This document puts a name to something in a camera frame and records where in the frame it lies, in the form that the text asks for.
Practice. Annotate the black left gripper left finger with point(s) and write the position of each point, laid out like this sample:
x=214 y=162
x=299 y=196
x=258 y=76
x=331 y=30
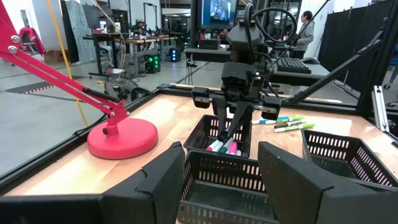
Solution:
x=149 y=199

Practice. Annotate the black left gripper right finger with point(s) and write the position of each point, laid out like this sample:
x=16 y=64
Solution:
x=298 y=193

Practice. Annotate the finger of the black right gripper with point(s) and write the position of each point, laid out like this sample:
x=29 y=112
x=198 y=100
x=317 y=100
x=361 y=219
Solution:
x=242 y=113
x=222 y=118

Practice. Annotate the green cap white marker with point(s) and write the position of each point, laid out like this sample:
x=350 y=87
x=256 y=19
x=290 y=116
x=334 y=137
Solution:
x=224 y=148

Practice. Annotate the red cap white marker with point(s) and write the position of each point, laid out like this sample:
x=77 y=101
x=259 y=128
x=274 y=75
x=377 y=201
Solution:
x=210 y=147

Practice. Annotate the pink cap white marker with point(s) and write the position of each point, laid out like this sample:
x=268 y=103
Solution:
x=233 y=147

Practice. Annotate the black slotted plastic basket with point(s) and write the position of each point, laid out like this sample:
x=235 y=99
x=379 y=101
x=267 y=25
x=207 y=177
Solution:
x=326 y=163
x=202 y=130
x=224 y=199

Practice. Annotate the blue dry-erase marker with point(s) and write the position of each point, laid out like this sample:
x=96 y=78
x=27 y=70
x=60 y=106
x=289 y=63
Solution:
x=284 y=118

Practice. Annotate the black dry-erase marker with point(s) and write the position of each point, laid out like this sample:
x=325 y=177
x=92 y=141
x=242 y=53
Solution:
x=286 y=125

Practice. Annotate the black office desk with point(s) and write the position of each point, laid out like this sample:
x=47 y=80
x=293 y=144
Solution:
x=205 y=56
x=102 y=35

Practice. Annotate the black box blue lights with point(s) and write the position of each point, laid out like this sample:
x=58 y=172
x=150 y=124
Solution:
x=175 y=54

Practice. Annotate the small black desk box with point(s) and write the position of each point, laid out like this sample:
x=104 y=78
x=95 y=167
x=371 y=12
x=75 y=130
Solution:
x=210 y=44

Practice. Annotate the black box green lights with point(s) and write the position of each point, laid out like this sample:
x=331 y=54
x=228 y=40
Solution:
x=152 y=63

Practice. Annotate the red desk lamp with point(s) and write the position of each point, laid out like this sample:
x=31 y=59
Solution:
x=124 y=140

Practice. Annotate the black keyboard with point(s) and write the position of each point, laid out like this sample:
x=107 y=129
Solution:
x=292 y=64

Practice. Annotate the wooden top work table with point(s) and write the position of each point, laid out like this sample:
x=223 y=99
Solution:
x=149 y=40

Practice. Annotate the grey computer mouse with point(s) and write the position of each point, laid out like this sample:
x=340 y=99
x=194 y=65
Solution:
x=311 y=60

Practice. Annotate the person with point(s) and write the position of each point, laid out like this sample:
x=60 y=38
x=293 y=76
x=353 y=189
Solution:
x=306 y=34

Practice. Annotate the aluminium extrusion bar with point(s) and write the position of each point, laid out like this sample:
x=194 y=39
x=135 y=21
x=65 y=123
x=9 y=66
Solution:
x=380 y=109

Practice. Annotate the black folding room divider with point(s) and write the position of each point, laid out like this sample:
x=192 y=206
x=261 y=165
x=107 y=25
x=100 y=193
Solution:
x=342 y=37

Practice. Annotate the grey patterned panel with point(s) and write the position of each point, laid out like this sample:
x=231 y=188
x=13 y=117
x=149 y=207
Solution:
x=77 y=31

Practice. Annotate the cardboard box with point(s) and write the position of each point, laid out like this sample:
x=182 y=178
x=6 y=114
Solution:
x=54 y=56

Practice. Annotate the red fabric garment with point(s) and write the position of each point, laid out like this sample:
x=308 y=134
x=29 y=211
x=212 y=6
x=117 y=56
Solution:
x=31 y=35

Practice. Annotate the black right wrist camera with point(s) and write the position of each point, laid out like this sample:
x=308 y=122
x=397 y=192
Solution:
x=237 y=74

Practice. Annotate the large wall monitor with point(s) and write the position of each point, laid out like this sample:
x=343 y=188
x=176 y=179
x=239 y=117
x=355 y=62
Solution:
x=217 y=12

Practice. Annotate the black diagonal frame strut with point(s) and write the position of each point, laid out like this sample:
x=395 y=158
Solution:
x=335 y=73

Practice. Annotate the black table frame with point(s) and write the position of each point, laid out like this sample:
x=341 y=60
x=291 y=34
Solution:
x=46 y=158

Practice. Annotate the black upright frame post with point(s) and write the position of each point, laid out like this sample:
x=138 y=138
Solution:
x=377 y=77

